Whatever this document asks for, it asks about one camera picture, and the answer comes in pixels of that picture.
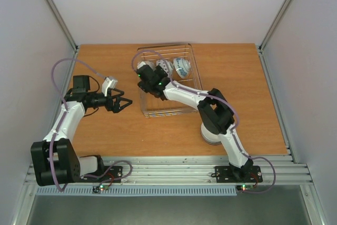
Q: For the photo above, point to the bowl under white bowl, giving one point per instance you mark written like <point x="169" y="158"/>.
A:
<point x="214" y="143"/>

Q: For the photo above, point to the grey slotted cable duct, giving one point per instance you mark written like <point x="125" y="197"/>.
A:
<point x="142" y="191"/>

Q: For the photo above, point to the left circuit board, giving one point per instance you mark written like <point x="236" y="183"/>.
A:
<point x="101" y="188"/>

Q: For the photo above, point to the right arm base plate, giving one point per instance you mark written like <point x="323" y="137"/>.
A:
<point x="228" y="174"/>

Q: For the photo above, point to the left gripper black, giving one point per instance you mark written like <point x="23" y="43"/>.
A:
<point x="110" y="107"/>

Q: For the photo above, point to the white upturned bowl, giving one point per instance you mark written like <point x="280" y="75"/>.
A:
<point x="207" y="135"/>

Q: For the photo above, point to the yellow patterned bowl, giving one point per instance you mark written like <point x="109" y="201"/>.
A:
<point x="151" y="65"/>

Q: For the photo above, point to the right circuit board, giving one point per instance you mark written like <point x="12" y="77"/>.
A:
<point x="246" y="187"/>

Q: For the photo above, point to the pink patterned bowl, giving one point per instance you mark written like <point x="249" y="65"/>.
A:
<point x="166" y="65"/>

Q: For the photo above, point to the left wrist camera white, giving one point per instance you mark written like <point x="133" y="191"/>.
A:
<point x="108" y="84"/>

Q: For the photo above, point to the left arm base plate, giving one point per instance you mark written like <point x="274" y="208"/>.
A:
<point x="116" y="172"/>

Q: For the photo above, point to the blue floral white bowl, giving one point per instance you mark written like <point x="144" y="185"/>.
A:
<point x="182" y="67"/>

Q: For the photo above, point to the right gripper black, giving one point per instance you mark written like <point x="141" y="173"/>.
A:
<point x="144" y="69"/>

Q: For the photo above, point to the aluminium frame rails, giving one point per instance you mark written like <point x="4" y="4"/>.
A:
<point x="176" y="170"/>

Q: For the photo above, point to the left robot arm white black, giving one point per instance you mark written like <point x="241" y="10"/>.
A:
<point x="55" y="161"/>

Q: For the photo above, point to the circuit board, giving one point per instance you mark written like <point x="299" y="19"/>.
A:
<point x="101" y="188"/>
<point x="246" y="187"/>

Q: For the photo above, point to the wire dish rack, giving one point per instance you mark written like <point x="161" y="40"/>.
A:
<point x="151" y="106"/>

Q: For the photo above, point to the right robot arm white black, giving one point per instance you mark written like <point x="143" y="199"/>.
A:
<point x="218" y="123"/>

